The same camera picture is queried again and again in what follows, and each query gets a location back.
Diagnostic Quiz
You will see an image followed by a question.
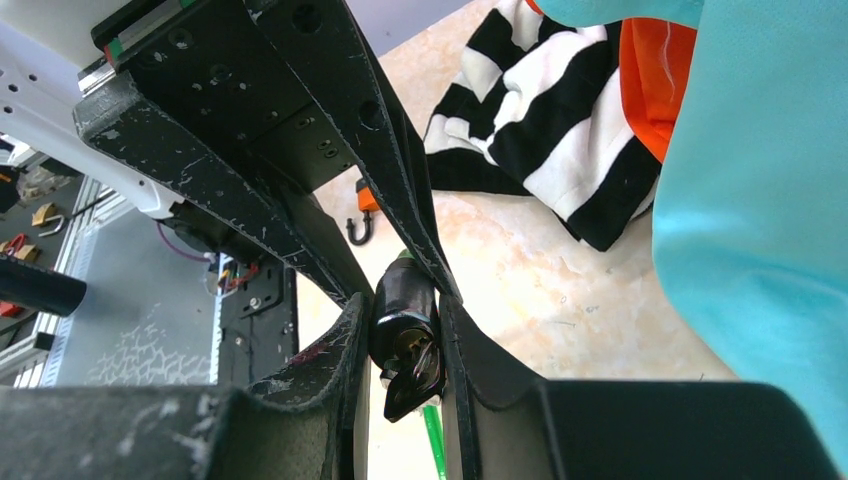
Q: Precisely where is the teal t-shirt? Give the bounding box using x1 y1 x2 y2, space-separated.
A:
539 1 847 473

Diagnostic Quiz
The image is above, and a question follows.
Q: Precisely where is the orange padlock with keys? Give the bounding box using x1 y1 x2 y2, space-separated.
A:
345 178 380 246

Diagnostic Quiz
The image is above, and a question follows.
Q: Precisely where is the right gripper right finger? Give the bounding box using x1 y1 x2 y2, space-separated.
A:
439 296 839 479

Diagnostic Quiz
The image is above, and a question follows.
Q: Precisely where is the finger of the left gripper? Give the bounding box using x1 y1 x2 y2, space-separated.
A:
73 90 373 306
245 1 461 298

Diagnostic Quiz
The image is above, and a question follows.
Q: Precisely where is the orange t-shirt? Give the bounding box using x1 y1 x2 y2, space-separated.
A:
528 0 704 162

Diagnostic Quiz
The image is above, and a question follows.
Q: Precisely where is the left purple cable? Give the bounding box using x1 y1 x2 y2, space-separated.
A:
155 219 217 265

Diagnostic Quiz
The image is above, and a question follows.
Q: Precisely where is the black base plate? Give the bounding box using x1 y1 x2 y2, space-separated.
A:
217 260 299 387

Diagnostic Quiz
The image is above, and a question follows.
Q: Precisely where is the black white striped garment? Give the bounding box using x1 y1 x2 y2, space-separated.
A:
423 1 660 252

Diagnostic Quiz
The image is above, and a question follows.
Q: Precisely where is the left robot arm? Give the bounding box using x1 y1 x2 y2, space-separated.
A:
1 1 459 304

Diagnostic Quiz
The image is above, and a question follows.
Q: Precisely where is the green cable lock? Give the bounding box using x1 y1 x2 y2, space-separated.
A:
368 250 447 479

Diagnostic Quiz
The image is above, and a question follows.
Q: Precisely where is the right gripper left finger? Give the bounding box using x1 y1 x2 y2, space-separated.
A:
1 293 369 479

